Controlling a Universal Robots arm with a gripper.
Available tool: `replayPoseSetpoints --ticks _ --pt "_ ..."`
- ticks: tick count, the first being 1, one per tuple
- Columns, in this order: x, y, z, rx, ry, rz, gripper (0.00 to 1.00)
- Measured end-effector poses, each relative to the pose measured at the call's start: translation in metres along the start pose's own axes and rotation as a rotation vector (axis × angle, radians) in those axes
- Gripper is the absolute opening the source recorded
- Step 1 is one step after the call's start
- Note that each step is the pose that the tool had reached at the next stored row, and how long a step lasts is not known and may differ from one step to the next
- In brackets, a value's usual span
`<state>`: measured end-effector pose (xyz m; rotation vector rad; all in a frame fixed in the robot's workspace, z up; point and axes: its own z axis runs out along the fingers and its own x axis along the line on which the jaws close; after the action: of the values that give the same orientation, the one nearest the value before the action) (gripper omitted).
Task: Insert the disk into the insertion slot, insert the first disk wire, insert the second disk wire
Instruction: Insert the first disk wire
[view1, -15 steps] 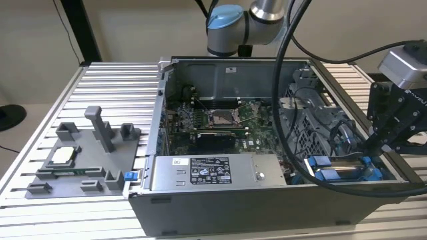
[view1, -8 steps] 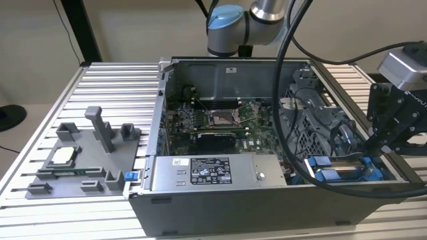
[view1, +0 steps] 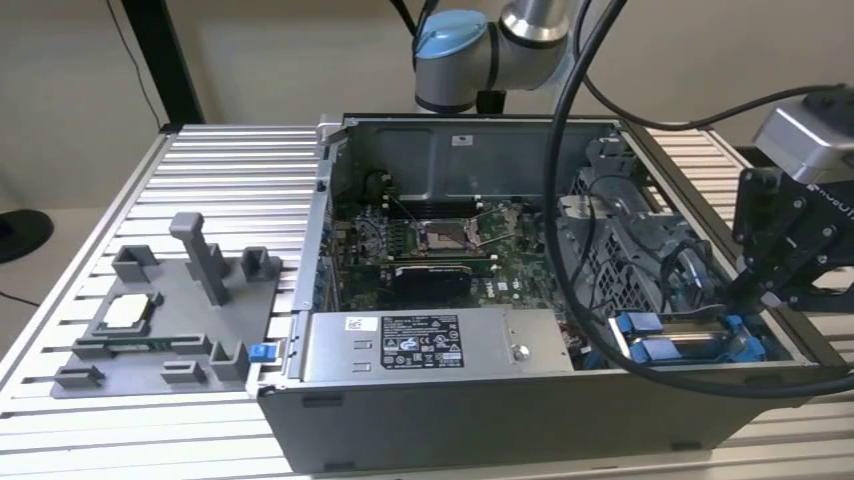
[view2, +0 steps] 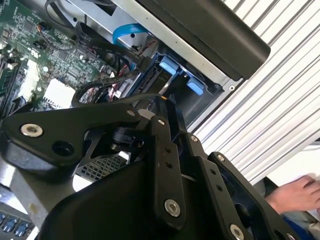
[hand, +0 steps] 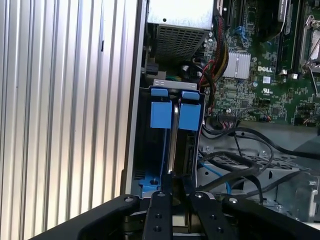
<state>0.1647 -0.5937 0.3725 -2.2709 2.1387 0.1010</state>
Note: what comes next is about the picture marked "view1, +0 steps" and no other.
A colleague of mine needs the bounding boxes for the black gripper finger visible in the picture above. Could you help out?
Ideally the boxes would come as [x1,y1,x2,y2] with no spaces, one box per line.
[766,259,854,313]
[724,199,837,314]

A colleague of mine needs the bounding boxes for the black disk wire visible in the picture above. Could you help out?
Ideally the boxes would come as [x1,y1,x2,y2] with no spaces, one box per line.
[657,238,726,307]

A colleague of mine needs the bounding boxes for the grey disk bay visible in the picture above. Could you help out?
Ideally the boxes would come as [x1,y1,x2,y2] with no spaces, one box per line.
[606,304,800,369]

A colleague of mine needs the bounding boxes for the black RAM slot bank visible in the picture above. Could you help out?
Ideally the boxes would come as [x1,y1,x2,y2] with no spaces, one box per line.
[393,195,484,215]

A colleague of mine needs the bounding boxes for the grey perforated drive cage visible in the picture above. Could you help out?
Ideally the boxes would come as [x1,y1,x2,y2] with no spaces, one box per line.
[540,164,696,321]

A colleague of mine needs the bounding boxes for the green motherboard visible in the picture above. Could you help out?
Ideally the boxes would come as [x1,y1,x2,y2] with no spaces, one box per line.
[330,199,576,315]

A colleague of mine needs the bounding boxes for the metal socket cover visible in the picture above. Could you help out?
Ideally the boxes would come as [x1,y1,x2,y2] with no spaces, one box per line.
[466,208,520,247]

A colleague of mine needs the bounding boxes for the CPU socket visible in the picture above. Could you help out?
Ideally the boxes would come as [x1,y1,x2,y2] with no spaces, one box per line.
[417,217,486,254]

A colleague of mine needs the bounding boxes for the black graphics card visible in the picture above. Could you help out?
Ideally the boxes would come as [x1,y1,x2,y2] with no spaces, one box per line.
[379,262,476,307]

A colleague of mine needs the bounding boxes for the grey open PC case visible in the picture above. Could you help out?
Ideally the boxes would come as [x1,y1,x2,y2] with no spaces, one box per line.
[246,112,849,474]

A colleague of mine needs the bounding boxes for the thin locking lever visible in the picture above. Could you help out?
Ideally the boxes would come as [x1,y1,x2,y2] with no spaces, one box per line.
[390,193,422,224]

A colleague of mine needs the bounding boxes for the silver board heatsink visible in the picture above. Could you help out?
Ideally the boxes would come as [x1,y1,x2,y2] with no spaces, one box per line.
[353,209,394,261]

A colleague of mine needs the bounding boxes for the silver power supply unit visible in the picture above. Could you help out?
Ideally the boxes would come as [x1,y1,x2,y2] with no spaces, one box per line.
[299,308,576,382]

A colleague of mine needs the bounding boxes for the grey parts rack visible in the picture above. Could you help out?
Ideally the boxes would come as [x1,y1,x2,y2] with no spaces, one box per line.
[51,212,286,401]

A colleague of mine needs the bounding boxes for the green RAM stick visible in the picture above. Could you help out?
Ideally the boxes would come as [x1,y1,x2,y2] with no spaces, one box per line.
[78,337,202,349]

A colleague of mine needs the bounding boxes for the silver CPU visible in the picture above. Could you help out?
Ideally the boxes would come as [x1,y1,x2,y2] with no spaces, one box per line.
[105,294,154,326]

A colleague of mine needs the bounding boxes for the black round base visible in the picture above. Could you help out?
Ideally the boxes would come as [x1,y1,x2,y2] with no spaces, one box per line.
[0,209,55,264]

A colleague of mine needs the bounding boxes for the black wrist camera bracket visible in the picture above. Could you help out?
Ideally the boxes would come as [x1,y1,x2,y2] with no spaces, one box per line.
[732,167,780,246]

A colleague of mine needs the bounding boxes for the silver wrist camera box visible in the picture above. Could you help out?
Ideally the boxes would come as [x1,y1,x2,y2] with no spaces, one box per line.
[753,92,854,184]

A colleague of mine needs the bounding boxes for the long black case wire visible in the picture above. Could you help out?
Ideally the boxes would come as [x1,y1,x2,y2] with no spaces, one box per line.
[570,172,642,326]

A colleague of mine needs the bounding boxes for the black camera cable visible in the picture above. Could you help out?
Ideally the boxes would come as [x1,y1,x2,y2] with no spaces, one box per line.
[574,0,847,131]

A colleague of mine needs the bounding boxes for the long black robot cable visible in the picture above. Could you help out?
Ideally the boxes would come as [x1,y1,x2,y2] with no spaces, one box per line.
[544,0,854,401]

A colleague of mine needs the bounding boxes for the black cables behind arm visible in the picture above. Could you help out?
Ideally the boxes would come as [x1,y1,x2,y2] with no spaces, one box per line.
[390,0,440,39]

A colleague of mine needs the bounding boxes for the black upright post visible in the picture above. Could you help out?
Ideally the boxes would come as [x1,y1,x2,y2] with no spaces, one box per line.
[123,0,206,126]

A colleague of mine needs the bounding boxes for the thin black wall cable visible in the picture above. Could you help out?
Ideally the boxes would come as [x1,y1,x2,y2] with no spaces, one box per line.
[106,0,169,134]

